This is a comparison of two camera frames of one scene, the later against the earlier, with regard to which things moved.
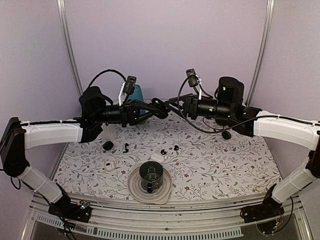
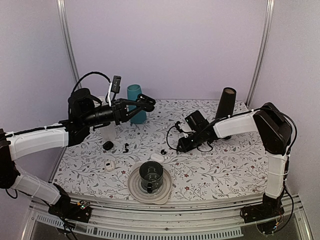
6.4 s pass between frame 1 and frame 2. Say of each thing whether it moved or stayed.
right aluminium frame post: stayed
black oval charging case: moved
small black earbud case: stayed
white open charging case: stayed
